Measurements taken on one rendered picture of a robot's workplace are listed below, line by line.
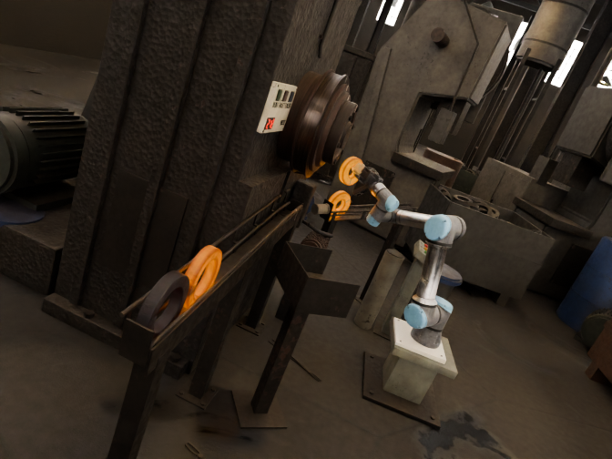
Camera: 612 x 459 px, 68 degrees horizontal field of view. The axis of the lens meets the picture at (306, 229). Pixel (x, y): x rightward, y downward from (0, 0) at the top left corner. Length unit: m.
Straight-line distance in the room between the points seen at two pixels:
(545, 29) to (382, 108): 6.45
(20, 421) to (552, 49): 10.26
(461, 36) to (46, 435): 4.23
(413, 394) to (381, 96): 3.13
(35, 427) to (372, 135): 3.86
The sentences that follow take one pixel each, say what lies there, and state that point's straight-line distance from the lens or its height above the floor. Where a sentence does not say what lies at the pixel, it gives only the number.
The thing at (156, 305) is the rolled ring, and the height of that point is 0.72.
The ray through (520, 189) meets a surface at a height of 0.92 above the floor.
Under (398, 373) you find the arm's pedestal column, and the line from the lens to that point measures 2.38.
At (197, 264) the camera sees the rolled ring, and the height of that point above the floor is 0.76.
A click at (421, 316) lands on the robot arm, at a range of 2.14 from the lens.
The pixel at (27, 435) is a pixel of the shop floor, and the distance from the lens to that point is 1.78.
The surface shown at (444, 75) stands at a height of 1.70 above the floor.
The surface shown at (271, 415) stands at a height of 0.01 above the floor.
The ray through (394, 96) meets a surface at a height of 1.36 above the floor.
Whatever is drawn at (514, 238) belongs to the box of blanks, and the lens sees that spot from 4.31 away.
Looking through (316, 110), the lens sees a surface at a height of 1.18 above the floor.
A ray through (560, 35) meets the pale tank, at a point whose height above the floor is 3.58.
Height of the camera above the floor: 1.32
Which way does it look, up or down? 18 degrees down
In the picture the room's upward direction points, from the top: 21 degrees clockwise
